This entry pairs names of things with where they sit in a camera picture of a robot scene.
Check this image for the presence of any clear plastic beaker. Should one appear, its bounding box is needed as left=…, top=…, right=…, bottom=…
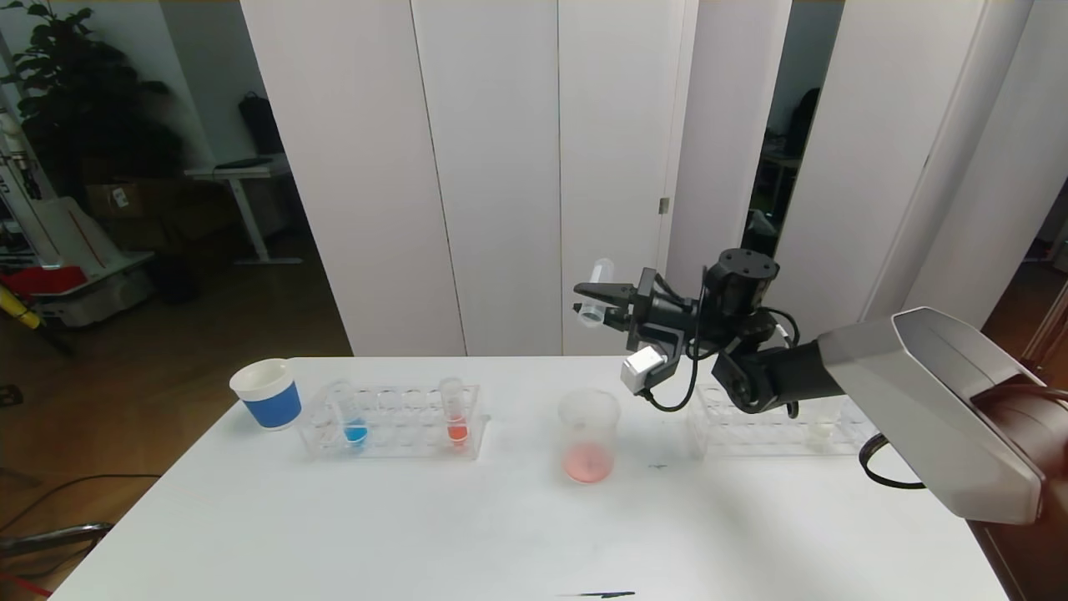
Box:
left=557, top=390, right=621, bottom=487

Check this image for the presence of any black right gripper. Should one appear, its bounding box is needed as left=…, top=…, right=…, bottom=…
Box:
left=572, top=267, right=696, bottom=351

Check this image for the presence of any red pigment test tube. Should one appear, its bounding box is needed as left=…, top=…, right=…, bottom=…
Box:
left=574, top=258, right=616, bottom=328
left=440, top=377, right=471, bottom=447

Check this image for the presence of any white machine base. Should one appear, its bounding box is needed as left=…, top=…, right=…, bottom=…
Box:
left=0, top=199, right=158, bottom=331

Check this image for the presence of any dark green potted plant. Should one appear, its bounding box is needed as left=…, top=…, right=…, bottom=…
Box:
left=0, top=0, right=186, bottom=201

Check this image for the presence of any brown cardboard box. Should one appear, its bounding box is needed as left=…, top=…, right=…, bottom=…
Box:
left=86, top=184, right=172, bottom=225

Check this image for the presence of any grey metal floor bar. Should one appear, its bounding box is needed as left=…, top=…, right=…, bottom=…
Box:
left=0, top=524, right=115, bottom=562

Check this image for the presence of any blue sleeved white paper cup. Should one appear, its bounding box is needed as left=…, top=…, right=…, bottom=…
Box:
left=229, top=359, right=303, bottom=432

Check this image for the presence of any clear acrylic test tube rack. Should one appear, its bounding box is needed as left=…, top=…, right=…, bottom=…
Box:
left=299, top=384, right=491, bottom=462
left=686, top=382, right=877, bottom=458

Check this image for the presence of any white folding partition screen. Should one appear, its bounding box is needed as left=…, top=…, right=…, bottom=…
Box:
left=241, top=0, right=791, bottom=358
left=747, top=0, right=1068, bottom=364

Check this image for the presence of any black floor cable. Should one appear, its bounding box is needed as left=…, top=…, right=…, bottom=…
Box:
left=0, top=476, right=164, bottom=535

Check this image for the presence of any black bag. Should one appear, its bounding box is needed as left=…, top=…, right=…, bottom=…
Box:
left=240, top=95, right=287, bottom=161

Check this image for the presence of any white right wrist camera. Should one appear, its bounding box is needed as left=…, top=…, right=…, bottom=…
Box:
left=620, top=346, right=670, bottom=395

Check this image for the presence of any yellow tool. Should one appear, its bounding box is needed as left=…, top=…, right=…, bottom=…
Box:
left=0, top=286, right=44, bottom=333

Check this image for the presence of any white office desk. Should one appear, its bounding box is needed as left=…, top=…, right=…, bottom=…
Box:
left=185, top=159, right=305, bottom=270

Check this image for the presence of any pale yellow pigment test tube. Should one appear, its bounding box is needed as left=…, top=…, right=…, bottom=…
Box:
left=805, top=409, right=845, bottom=453

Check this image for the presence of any blue pigment test tube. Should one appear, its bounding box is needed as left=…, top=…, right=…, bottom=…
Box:
left=330, top=381, right=370, bottom=450

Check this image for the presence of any white upright machine column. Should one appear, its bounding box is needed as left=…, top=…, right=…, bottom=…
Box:
left=0, top=109, right=43, bottom=268

